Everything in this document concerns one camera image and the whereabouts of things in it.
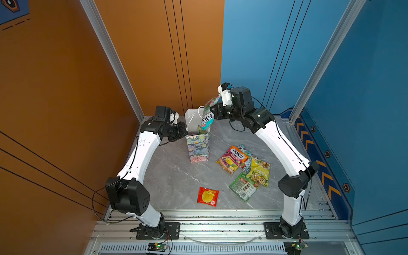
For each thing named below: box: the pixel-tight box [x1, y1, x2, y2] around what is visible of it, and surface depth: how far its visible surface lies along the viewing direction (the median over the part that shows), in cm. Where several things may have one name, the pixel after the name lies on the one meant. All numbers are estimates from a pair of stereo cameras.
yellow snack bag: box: [245, 156, 271, 188], surface depth 91 cm
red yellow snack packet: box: [197, 187, 220, 207], surface depth 84 cm
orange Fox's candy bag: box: [215, 145, 250, 175], surface depth 96 cm
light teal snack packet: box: [236, 144, 253, 173], surface depth 96 cm
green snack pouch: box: [228, 172, 261, 203], surface depth 88 cm
